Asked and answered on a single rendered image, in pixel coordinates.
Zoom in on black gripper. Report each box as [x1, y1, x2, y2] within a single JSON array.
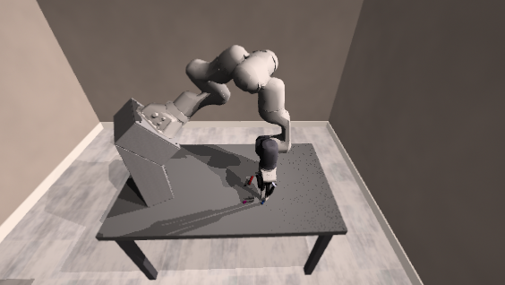
[[256, 173, 277, 202]]

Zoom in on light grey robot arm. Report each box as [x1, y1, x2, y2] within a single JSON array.
[[136, 45, 291, 183]]

